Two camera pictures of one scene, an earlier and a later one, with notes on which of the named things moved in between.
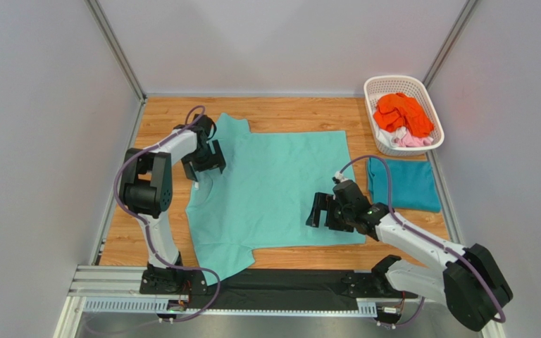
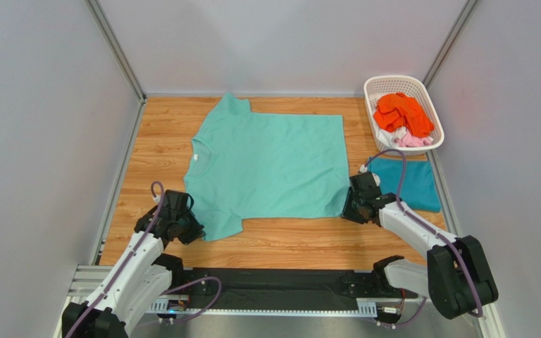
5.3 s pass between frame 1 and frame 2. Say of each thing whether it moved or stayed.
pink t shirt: stayed
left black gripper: moved
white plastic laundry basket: stayed
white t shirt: stayed
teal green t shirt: moved
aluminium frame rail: stayed
